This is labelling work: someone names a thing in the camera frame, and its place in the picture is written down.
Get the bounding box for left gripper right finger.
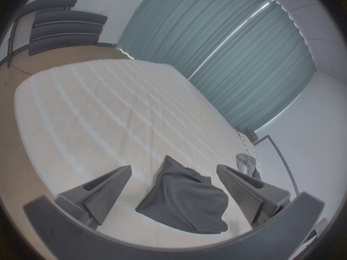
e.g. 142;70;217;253
216;164;292;226

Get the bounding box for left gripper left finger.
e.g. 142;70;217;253
55;165;132;229

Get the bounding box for black garment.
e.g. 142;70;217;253
135;155;229;234

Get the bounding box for pile of clothes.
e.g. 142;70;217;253
235;153;262;181

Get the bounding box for bed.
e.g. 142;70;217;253
14;58;299;248

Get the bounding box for white printed pillow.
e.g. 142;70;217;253
237;132;258;160

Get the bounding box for grey bedside table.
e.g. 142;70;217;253
234;127;258;143

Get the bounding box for blue-green curtain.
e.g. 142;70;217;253
117;0;272;81
188;1;318;131

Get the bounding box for dark grey chest of drawers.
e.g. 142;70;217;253
28;0;108;57

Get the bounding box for black cable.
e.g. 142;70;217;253
4;63;33;86

